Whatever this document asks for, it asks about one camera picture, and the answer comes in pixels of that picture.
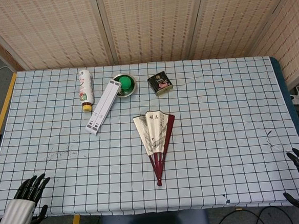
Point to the dark square tin can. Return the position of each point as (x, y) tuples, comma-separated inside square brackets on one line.
[(160, 83)]

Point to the green ball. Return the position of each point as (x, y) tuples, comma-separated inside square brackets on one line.
[(125, 83)]

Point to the long white folding stand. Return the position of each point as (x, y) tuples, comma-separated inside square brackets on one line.
[(103, 107)]

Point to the blue checkered tablecloth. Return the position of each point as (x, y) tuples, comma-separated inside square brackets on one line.
[(218, 138)]

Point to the white plastic bottle yellow cap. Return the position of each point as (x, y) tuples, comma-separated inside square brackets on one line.
[(85, 85)]

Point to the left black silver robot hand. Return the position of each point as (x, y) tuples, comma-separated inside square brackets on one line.
[(14, 218)]

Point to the paper folding fan red ribs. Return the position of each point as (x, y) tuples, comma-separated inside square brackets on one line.
[(153, 132)]

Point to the small metal bowl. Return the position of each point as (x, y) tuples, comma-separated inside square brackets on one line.
[(133, 86)]

